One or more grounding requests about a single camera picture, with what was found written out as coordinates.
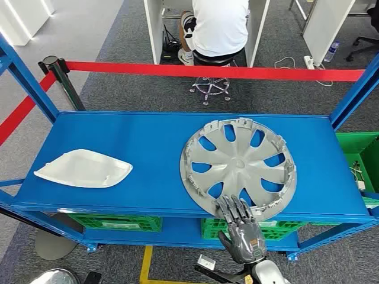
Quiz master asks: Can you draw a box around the grey plastic wheel cover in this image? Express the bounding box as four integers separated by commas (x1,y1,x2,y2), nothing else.
180,117,297,222

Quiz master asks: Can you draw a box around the black swivel stool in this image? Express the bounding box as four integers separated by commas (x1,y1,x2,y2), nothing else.
189,51,237,107

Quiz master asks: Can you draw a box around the white desk panel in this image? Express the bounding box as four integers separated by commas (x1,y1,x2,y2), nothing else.
288,0,356,67

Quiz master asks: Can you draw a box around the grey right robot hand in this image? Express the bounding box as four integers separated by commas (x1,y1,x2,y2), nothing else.
214,193,267,265

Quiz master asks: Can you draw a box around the dark stanchion post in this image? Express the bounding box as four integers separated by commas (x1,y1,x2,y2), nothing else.
38,55,86,112

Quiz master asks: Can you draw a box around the white plastic trim part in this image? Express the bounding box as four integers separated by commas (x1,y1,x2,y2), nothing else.
33,149,134,189

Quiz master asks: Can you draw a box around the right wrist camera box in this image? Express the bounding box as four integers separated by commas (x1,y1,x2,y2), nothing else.
198,254,217,271

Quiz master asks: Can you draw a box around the clear water bottle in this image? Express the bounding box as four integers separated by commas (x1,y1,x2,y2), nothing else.
323,41,340,63

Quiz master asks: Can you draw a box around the red barrier belt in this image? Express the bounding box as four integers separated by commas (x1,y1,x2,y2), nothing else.
0,72,57,147
65,60,365,82

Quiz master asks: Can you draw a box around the black office chair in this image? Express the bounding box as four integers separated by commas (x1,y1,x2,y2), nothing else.
346,2,379,62

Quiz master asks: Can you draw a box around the blue metal shelf rack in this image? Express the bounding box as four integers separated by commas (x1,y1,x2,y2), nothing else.
0,33,379,263

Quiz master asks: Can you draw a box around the black stanchion with base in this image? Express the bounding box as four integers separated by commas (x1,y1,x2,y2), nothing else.
0,206,79,262

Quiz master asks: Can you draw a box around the person on stool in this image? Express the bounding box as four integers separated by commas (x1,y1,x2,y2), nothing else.
177,0,250,66

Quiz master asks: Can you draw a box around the white wire bundle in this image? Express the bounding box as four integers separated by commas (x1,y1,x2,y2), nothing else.
349,160,366,191

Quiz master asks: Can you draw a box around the white floor cable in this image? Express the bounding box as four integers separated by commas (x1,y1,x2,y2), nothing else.
274,56,334,87

